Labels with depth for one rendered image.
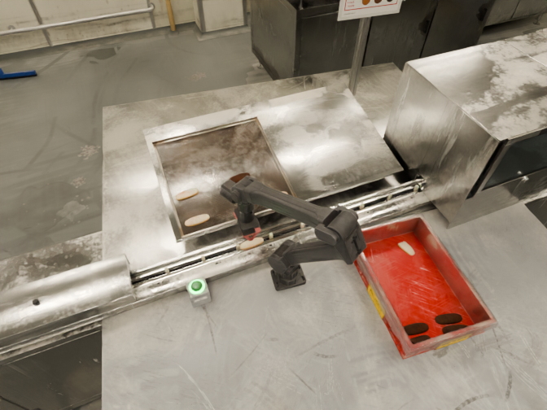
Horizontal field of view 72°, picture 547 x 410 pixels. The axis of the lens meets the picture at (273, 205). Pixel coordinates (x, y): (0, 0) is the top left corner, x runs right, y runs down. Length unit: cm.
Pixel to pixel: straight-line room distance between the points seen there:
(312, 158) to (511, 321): 99
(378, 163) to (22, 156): 283
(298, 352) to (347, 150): 93
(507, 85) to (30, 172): 316
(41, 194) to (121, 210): 156
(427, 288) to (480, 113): 65
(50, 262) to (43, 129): 227
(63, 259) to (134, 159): 58
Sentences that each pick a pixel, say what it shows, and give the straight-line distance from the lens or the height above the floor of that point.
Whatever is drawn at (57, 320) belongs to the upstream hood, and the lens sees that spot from 147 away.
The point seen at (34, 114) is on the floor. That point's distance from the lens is 410.
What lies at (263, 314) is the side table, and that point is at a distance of 140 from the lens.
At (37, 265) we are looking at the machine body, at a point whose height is 82.
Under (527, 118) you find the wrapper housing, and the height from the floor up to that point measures 130.
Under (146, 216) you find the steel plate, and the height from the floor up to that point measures 82.
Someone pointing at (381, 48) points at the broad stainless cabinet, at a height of 51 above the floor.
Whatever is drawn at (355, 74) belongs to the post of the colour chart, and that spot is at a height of 96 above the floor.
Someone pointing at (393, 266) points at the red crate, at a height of 82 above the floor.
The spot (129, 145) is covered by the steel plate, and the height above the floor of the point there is 82.
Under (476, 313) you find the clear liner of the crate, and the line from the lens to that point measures 152.
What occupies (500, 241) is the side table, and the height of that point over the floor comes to 82.
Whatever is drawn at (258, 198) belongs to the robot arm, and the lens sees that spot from 118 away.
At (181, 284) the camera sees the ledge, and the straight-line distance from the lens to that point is 144.
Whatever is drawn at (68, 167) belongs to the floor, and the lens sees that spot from 339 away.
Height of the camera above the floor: 210
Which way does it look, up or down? 50 degrees down
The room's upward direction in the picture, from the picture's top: 1 degrees clockwise
